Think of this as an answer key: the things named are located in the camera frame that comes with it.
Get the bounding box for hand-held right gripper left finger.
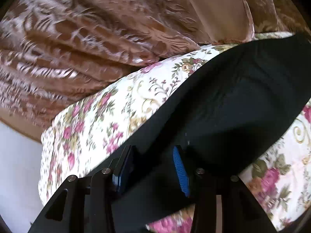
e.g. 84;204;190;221
27;145;136;233

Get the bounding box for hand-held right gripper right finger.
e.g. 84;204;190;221
172;145;277;233

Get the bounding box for black pants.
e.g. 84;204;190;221
97;33;311;233

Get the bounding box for floral bed sheet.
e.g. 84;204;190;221
38;31;311;233

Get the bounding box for brown damask sofa back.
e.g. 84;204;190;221
0;0;302;141

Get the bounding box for plain tan curtain band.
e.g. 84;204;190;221
176;0;254;45

